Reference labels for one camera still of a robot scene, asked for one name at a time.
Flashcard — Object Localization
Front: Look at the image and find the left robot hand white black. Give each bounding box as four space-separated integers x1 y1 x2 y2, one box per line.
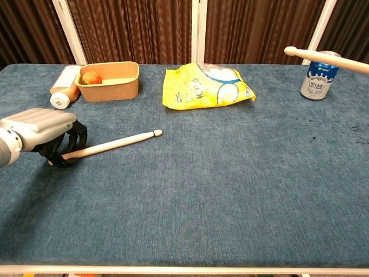
0 108 88 168

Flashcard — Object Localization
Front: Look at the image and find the light wooden drumstick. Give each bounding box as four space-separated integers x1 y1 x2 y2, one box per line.
47 129 163 167
284 46 369 74

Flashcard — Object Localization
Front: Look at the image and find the brown bottle white cap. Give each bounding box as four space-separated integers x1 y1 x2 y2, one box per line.
50 65 82 110

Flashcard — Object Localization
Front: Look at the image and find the orange ball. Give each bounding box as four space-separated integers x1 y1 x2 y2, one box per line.
82 71 103 85

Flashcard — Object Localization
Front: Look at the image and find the brown paper container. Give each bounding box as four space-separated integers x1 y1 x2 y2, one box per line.
74 61 140 102

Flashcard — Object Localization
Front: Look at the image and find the brown curtain panel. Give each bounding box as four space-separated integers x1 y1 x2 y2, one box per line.
317 0 369 65
204 0 327 65
66 0 193 65
0 0 76 69

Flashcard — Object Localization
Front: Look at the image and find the yellow snack bag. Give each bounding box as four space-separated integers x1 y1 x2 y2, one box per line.
162 62 257 111

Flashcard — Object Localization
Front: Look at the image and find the blue table cloth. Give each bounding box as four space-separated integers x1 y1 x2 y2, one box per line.
0 63 369 268

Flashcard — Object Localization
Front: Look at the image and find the blue white drink can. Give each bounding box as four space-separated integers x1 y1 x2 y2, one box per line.
300 51 342 101

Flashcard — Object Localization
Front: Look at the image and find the white frame post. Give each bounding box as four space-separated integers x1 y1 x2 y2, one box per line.
51 0 88 65
191 0 208 65
302 0 338 66

